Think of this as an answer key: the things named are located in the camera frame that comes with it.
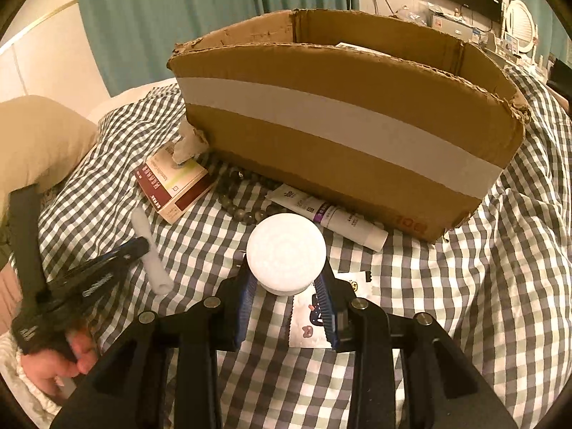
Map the white round jar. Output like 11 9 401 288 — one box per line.
246 213 327 296

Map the beige pillow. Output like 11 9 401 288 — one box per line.
0 95 97 221

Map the dark bead bracelet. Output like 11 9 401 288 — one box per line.
215 167 294 225

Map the white oval vanity mirror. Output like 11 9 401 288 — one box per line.
503 0 538 53

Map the checkered bed blanket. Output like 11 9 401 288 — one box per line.
39 67 571 428

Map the cardboard box with white tape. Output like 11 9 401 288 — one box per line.
168 9 530 242

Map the red and beige book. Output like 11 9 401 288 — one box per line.
134 142 214 224

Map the person left hand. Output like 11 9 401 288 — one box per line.
20 327 98 405

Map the green curtain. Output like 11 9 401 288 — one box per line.
78 0 359 96
521 0 569 61

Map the white cream tube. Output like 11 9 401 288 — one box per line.
267 184 388 253

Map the white snack sachet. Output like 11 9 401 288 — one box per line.
289 271 373 349

